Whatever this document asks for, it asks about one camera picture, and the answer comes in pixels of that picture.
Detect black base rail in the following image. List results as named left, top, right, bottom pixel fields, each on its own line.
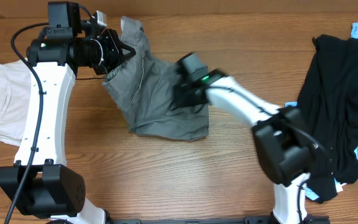
left=106, top=216, right=276, bottom=224

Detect grey shorts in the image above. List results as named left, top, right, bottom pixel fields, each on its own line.
left=103, top=16, right=209, bottom=141

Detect folded white shorts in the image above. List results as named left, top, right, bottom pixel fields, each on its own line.
left=0, top=60, right=31, bottom=146

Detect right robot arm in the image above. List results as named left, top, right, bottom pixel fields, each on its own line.
left=173, top=52, right=330, bottom=223

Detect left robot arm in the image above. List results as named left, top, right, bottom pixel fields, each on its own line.
left=0, top=1, right=135, bottom=223

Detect black polo shirt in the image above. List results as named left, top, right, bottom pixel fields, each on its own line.
left=295, top=34, right=358, bottom=205

